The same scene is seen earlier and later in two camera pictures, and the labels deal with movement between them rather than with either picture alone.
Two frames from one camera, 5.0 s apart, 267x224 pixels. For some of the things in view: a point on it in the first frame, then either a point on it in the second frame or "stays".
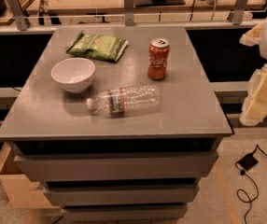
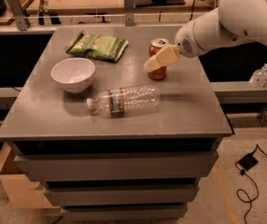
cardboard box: (19, 188) stays
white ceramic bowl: (76, 75) stays
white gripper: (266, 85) -> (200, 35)
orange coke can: (158, 55) stays
